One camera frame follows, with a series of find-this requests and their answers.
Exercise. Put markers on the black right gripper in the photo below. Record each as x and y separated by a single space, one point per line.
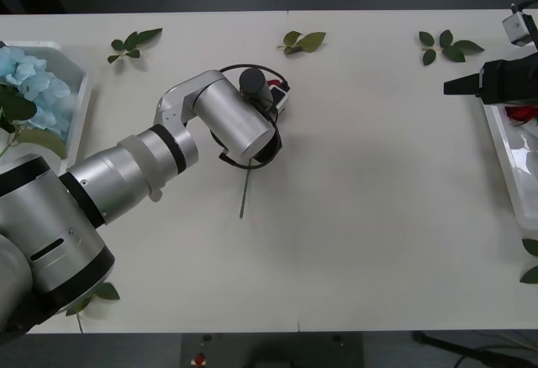
508 82

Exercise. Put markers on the red rose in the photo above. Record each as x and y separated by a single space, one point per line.
521 114
244 191

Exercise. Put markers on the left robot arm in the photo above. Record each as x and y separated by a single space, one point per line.
126 170

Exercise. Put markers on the loose twig, five green leaves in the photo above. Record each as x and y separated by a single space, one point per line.
454 52

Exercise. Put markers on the shallow white box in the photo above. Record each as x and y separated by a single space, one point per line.
519 166
63 55

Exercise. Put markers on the loose twig, broad green leaves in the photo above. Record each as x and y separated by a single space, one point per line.
311 42

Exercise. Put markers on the loose green leaf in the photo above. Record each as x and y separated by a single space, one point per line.
531 247
531 276

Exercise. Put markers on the black stand leg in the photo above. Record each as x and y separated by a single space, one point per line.
462 349

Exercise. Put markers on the loose twig, four green leaves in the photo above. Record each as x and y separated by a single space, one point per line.
147 35

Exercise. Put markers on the red stop button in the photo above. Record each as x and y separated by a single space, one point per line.
198 359

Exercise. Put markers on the loose twig, two green leaves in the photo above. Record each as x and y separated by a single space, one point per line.
107 291

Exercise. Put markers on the right arm wrist camera box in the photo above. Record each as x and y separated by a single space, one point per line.
517 27

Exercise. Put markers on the arm wrist camera box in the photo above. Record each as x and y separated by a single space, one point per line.
281 97
517 27

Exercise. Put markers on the left arm wrist camera box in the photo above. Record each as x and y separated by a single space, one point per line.
281 97

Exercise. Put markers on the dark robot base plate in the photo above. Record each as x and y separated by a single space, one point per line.
294 351

